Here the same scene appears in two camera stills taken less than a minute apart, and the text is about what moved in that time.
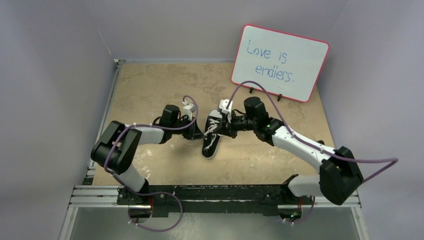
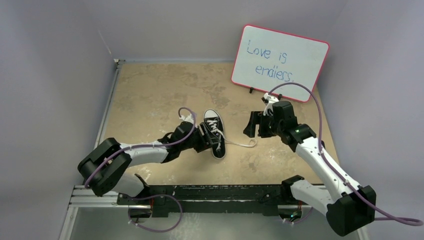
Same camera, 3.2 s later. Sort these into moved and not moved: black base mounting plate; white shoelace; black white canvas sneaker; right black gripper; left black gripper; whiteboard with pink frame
Moved: left black gripper; black white canvas sneaker; white shoelace; right black gripper
Not moved: black base mounting plate; whiteboard with pink frame
